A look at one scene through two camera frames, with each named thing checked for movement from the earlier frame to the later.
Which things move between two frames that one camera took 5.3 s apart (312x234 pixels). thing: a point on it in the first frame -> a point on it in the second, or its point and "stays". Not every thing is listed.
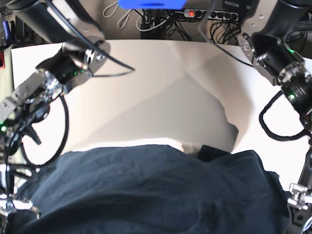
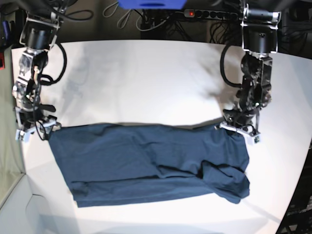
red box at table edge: (2, 65) stays
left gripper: (9, 201) -> (31, 120)
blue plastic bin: (152, 4) stays
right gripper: (300, 203) -> (242, 122)
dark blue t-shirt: (158, 189) -> (107, 162)
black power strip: (211, 14) stays
